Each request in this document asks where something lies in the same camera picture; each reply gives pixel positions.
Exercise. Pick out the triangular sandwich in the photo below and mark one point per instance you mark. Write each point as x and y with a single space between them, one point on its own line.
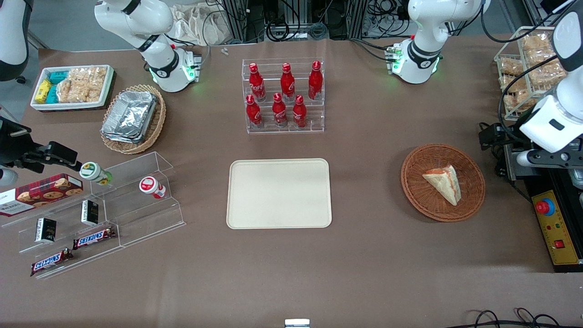
444 182

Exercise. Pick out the red cola bottle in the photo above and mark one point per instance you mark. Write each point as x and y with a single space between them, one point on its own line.
253 113
315 82
287 83
299 113
279 111
256 84

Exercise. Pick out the beige plastic tray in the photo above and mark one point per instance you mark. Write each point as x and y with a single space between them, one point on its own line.
278 193

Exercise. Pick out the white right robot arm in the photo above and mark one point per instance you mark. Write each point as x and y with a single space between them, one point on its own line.
155 27

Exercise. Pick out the red lid yoghurt bottle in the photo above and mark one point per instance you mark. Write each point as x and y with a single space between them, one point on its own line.
150 186

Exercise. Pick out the bagged rice cracker snack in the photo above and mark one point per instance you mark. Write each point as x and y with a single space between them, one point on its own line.
89 74
65 91
89 93

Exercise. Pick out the bagged fried snack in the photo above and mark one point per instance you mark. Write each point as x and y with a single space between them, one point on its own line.
512 83
546 75
535 43
539 57
511 67
517 101

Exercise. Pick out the red tartan cookie box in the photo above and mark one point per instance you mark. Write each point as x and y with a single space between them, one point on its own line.
41 193

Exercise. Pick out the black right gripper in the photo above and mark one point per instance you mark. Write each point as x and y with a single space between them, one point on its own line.
13 150

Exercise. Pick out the yellow emergency stop control box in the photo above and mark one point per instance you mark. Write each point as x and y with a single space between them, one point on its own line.
558 237

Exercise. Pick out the teal snack box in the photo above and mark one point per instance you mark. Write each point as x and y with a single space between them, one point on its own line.
52 94
58 77

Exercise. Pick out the snickers chocolate bar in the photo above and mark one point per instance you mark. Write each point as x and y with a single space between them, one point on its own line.
93 238
51 262

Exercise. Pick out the beige cloth bag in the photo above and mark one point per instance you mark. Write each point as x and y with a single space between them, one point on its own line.
196 25

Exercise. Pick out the clear acrylic stepped shelf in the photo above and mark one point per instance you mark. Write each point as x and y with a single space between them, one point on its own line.
136 214

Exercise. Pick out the oval light wicker basket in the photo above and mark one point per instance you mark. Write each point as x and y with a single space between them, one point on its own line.
157 123

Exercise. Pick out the yellow snack box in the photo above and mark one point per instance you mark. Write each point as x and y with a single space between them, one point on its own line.
43 91

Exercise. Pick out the grey metal box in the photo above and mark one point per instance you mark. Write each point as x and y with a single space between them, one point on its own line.
512 166

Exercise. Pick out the white rectangular snack tray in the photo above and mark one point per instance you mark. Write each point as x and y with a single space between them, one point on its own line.
68 106

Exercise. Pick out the black appliance housing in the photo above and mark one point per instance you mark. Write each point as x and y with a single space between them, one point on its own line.
542 180

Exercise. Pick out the small white edge object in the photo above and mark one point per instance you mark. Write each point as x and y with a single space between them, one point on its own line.
297 323

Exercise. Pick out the green lid yoghurt bottle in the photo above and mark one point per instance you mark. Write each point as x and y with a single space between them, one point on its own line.
93 172

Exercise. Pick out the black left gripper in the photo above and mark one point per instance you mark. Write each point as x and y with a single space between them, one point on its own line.
509 137

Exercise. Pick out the stacked aluminium foil trays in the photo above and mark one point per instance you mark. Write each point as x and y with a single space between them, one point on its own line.
130 116

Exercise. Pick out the clear acrylic bottle rack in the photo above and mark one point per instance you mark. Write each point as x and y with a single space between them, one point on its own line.
273 130

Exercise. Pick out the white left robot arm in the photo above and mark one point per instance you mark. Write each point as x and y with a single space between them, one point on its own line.
428 27

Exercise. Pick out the steel pan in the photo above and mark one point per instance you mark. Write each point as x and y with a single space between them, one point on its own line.
578 177

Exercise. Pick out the small black carton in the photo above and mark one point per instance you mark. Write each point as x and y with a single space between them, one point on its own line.
90 212
46 230

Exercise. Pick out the round brown wicker basket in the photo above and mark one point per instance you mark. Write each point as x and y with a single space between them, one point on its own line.
421 191

